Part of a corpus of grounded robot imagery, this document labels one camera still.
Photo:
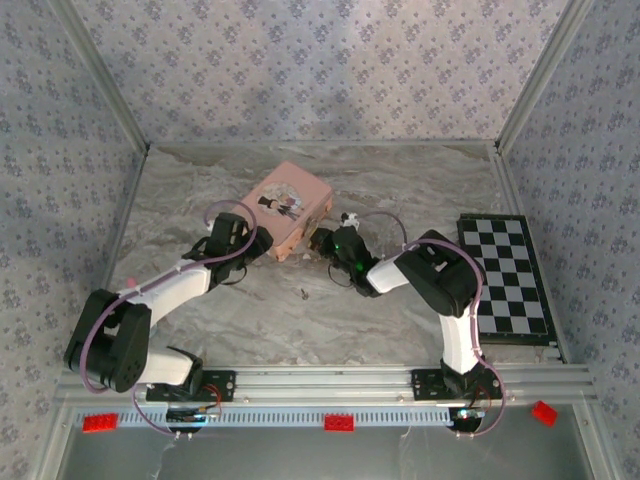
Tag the small dark screw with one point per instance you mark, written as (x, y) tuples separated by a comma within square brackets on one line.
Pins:
[(303, 293)]

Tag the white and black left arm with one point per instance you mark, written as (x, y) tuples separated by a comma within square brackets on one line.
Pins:
[(175, 286)]

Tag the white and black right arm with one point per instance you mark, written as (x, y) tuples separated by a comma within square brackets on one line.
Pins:
[(430, 270)]

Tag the pink cartoon print box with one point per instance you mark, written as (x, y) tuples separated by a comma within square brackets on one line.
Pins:
[(290, 200)]

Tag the black and white chessboard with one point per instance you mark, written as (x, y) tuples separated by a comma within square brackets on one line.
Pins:
[(505, 280)]

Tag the red toy brick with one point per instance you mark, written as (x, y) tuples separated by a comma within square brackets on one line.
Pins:
[(339, 423), (544, 413), (100, 423)]

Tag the black round controller board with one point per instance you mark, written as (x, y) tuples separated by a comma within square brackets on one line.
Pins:
[(466, 420), (192, 421)]

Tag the aluminium extrusion rail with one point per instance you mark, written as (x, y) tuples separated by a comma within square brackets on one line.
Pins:
[(320, 382)]

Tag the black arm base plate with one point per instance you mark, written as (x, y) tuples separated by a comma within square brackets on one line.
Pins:
[(222, 385), (425, 382)]

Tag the aluminium frame post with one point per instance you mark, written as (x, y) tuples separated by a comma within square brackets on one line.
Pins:
[(545, 75), (100, 75)]

